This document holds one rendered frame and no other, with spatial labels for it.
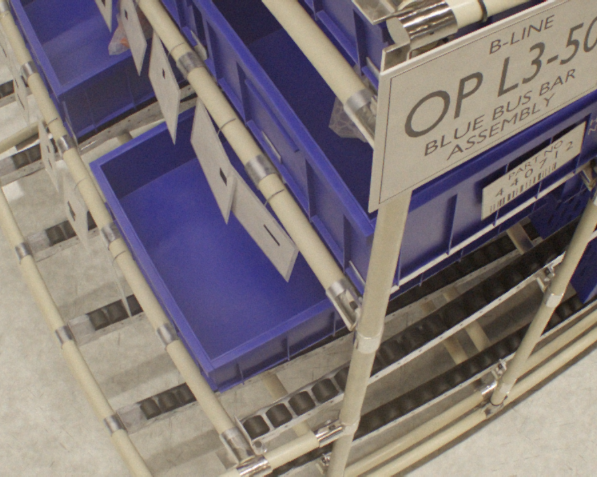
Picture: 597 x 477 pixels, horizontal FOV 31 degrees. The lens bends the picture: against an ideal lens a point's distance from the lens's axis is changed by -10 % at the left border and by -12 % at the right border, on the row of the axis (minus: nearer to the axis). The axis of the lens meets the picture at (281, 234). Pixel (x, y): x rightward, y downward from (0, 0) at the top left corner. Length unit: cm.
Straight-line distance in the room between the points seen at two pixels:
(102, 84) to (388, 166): 90
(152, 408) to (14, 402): 61
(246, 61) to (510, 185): 33
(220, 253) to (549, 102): 80
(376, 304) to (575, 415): 132
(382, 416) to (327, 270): 69
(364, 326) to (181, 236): 51
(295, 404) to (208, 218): 32
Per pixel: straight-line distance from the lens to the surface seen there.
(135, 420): 199
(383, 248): 115
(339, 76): 105
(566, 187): 179
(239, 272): 174
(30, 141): 264
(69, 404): 247
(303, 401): 167
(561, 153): 136
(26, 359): 253
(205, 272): 174
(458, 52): 88
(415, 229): 128
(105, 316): 204
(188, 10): 150
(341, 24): 104
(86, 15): 203
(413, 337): 170
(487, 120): 102
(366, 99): 104
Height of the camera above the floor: 231
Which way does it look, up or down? 63 degrees down
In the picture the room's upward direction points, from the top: 1 degrees clockwise
